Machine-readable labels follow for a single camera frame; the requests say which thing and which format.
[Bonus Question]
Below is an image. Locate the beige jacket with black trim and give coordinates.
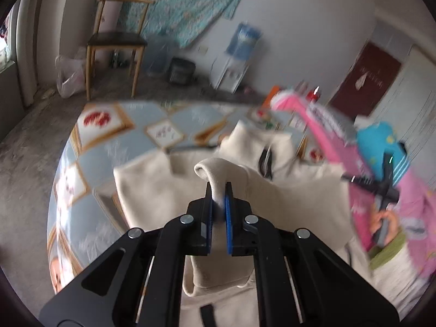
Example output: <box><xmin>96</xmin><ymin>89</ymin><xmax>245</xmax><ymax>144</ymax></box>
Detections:
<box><xmin>114</xmin><ymin>123</ymin><xmax>372</xmax><ymax>326</ymax></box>

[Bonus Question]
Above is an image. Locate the green sleeve forearm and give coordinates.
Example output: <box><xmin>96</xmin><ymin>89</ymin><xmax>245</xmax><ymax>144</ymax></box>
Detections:
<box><xmin>368</xmin><ymin>231</ymin><xmax>406</xmax><ymax>270</ymax></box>

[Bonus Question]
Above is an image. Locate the right hand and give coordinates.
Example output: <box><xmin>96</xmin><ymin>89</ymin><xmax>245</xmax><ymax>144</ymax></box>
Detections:
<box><xmin>370</xmin><ymin>207</ymin><xmax>400</xmax><ymax>248</ymax></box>

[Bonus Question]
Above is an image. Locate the pink blanket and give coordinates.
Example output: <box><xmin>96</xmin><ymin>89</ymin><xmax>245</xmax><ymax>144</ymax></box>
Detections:
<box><xmin>270</xmin><ymin>90</ymin><xmax>435</xmax><ymax>278</ymax></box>

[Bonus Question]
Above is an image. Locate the cyan pillow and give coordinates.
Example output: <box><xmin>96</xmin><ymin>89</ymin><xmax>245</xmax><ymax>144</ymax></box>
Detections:
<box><xmin>356</xmin><ymin>122</ymin><xmax>410</xmax><ymax>185</ymax></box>

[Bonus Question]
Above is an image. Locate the red bottle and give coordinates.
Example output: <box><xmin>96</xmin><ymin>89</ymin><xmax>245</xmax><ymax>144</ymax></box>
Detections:
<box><xmin>306</xmin><ymin>86</ymin><xmax>322</xmax><ymax>103</ymax></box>

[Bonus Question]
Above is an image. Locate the dark red door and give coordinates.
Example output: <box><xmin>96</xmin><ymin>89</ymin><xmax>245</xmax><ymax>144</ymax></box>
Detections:
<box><xmin>329</xmin><ymin>42</ymin><xmax>401</xmax><ymax>120</ymax></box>

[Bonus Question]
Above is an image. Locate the fruit-pattern blue bed sheet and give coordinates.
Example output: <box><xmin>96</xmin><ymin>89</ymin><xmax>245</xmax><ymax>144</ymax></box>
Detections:
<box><xmin>47</xmin><ymin>101</ymin><xmax>321</xmax><ymax>292</ymax></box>

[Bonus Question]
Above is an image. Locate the black rice cooker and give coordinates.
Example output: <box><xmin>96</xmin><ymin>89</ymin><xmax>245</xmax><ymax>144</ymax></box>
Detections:
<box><xmin>168</xmin><ymin>57</ymin><xmax>196</xmax><ymax>86</ymax></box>

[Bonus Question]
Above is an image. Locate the white water dispenser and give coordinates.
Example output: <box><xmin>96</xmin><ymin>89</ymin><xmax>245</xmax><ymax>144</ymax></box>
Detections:
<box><xmin>209</xmin><ymin>53</ymin><xmax>249</xmax><ymax>94</ymax></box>

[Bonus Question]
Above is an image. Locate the empty clear water jug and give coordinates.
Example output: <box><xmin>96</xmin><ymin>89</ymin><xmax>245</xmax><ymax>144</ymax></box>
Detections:
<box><xmin>143</xmin><ymin>32</ymin><xmax>177</xmax><ymax>78</ymax></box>

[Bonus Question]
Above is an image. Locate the blue water bottle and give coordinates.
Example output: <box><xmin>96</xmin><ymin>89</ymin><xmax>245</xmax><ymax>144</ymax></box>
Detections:
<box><xmin>225</xmin><ymin>23</ymin><xmax>262</xmax><ymax>61</ymax></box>

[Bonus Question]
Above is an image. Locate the clear plastic bag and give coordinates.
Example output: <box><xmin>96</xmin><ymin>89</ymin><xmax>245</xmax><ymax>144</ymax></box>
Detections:
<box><xmin>55</xmin><ymin>55</ymin><xmax>86</xmax><ymax>99</ymax></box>

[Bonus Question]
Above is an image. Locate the wooden chair dark seat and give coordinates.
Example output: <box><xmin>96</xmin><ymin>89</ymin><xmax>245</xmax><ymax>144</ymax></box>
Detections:
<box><xmin>85</xmin><ymin>0</ymin><xmax>155</xmax><ymax>102</ymax></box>

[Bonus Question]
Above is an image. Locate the floral teal hanging cloth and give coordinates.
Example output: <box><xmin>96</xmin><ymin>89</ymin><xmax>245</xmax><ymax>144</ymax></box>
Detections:
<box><xmin>103</xmin><ymin>0</ymin><xmax>255</xmax><ymax>50</ymax></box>

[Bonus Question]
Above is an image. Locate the dark grey cabinet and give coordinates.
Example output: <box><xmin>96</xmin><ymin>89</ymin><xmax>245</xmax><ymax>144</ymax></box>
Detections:
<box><xmin>0</xmin><ymin>60</ymin><xmax>25</xmax><ymax>140</ymax></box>

